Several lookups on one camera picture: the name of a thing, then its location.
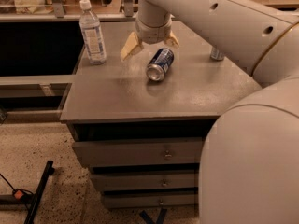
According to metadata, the bottom grey drawer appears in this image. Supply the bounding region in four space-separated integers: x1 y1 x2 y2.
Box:
101 191 198 209

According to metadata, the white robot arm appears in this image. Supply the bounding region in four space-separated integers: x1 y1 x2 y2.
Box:
136 0 299 224

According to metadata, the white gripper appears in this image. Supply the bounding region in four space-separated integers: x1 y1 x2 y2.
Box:
121 15 179 61

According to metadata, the metal railing frame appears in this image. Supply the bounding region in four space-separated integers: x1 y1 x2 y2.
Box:
0 0 299 24

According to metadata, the black stand leg left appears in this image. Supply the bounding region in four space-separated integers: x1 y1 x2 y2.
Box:
0 161 55 224

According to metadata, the tall silver can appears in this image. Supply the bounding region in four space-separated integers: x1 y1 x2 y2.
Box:
210 48 224 61

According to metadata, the grey drawer cabinet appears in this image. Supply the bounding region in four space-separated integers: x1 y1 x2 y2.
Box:
61 21 260 197

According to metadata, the orange cable clip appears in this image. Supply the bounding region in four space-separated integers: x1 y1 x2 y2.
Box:
12 189 24 200

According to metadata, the blue pepsi can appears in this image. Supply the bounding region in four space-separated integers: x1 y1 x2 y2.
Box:
146 48 174 81

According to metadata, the top grey drawer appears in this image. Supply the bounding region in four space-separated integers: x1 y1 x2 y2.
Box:
72 137 203 167

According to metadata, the clear plastic water bottle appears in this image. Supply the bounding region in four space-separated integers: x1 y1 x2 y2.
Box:
79 0 107 64

